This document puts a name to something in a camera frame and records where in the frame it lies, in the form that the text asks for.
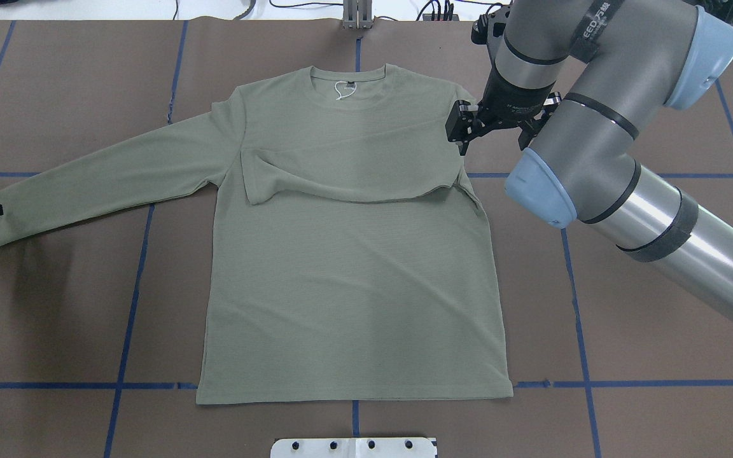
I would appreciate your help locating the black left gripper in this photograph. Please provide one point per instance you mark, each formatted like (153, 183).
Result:
(511, 102)

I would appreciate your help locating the olive green long-sleeve shirt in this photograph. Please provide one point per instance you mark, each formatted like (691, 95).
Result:
(352, 259)

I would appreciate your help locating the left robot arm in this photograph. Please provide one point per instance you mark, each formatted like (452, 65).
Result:
(581, 80)

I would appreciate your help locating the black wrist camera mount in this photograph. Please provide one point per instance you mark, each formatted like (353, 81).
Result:
(491, 24)

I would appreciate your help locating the aluminium frame post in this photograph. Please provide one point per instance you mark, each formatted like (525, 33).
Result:
(357, 14)

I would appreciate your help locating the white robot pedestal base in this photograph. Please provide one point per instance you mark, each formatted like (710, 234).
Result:
(355, 447)

